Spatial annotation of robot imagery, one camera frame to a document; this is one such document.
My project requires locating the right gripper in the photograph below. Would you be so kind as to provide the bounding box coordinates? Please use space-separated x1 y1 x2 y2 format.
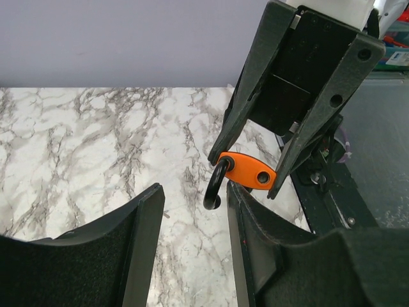
208 1 385 199

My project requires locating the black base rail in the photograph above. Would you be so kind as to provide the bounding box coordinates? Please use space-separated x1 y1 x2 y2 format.
290 114 378 235

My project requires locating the orange black padlock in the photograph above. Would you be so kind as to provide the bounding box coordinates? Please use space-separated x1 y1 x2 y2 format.
203 152 277 210

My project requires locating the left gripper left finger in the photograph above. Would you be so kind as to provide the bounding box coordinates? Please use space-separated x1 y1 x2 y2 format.
1 184 165 306

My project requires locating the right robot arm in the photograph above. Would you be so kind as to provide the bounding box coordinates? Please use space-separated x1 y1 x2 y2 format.
204 1 408 210

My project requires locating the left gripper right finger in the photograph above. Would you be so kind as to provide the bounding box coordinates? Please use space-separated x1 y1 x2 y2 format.
227 182 408 306

